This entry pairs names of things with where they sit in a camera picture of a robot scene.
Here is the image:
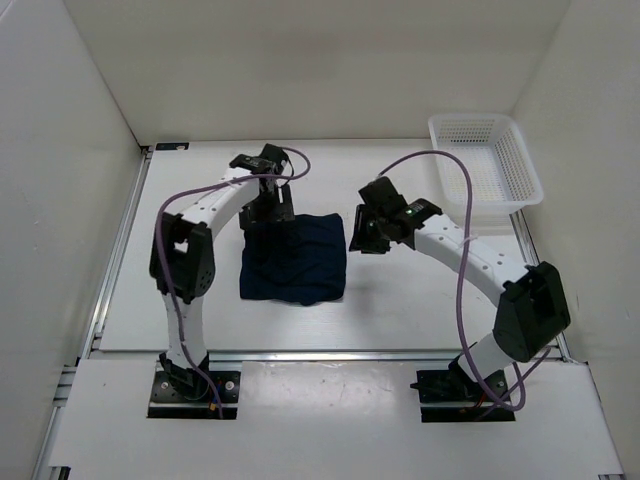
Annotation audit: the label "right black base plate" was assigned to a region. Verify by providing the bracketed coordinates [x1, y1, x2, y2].
[410, 370, 515, 424]

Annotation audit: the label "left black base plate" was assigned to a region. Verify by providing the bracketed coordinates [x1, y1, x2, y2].
[147, 369, 241, 420]

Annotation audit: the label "black label strip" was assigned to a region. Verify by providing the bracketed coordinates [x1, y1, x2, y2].
[155, 142, 190, 151]

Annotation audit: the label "navy blue shorts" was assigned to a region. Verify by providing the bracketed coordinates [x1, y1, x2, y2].
[239, 213, 347, 306]

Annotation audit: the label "white plastic mesh basket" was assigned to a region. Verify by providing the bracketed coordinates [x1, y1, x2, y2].
[428, 113, 544, 226]

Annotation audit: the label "aluminium front rail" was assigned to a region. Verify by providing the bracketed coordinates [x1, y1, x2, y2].
[89, 347, 571, 366]

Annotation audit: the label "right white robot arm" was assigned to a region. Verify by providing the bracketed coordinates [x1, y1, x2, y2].
[350, 177, 570, 400]

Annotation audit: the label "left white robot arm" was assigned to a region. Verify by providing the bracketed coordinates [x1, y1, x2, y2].
[149, 143, 294, 400]

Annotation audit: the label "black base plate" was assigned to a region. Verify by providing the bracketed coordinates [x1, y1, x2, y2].
[410, 370, 515, 424]
[147, 369, 241, 420]

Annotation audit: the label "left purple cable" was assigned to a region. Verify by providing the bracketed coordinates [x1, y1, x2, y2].
[154, 145, 311, 416]

